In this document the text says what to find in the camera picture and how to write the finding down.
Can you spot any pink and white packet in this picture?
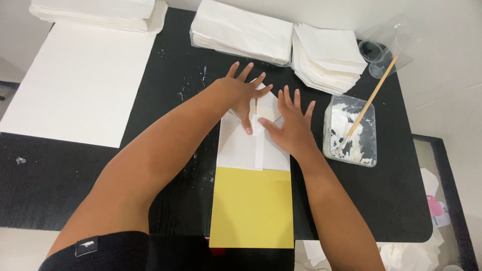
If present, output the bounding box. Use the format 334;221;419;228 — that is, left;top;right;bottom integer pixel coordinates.
426;194;451;228

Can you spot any white glue paste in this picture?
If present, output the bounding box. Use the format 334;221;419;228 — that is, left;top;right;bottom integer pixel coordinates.
328;101;376;165

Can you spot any yellow card template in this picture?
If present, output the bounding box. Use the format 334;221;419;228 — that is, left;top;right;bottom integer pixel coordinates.
209;167;294;249

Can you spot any clear plastic glue tub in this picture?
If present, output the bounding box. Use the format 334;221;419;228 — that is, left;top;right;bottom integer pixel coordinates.
323;94;377;168

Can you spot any stack of flat white bags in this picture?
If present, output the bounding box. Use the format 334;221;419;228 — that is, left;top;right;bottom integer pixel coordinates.
189;0;294;67

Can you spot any heap of white paper scraps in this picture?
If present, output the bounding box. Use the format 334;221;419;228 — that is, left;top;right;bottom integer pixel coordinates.
301;167;452;271

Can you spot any white paper bag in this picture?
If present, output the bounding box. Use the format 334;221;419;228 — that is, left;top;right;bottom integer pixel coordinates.
216;78;291;172

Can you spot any large white paper sheet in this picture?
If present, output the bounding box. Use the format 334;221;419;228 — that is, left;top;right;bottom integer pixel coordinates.
0;22;157;148

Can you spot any person's right hand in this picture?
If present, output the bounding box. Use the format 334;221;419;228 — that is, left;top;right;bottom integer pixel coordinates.
258;85;317;157

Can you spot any person's left hand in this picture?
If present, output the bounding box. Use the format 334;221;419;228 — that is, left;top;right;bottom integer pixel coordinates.
213;62;273;135

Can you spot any wooden glue stick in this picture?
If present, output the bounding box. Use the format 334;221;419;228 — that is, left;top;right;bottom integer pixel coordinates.
335;56;399;154

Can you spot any clear plastic cup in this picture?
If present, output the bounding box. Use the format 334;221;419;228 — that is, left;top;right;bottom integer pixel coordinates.
358;14;413;63
368;34;424;80

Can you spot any stack of large white sheets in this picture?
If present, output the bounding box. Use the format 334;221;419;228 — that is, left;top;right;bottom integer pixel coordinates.
29;0;168;35

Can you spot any stack of square white papers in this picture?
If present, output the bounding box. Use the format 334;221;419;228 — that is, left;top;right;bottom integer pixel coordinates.
291;23;368;96

